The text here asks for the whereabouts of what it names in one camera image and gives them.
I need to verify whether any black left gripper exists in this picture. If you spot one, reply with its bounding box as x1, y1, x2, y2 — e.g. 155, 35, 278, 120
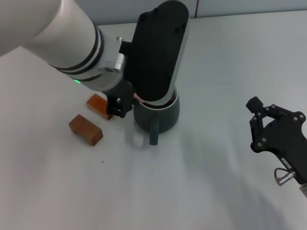
103, 80, 135, 119

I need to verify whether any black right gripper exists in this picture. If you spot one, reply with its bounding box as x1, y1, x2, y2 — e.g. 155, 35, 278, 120
246, 96, 307, 185

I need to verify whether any grey ceramic cup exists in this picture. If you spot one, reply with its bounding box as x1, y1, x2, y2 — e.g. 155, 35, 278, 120
133, 87, 180, 146

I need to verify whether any orange glossy wooden block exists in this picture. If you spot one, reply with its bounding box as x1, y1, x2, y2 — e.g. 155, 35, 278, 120
86, 93, 115, 121

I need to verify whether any brown notched wooden block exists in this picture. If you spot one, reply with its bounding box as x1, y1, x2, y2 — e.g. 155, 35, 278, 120
68, 114, 104, 146

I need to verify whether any silver connector with cable loop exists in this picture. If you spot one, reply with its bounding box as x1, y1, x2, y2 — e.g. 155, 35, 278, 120
273, 167, 296, 187

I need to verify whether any black oblong wrist camera box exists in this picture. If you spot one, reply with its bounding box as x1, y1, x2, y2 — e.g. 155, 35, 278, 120
121, 0, 193, 106

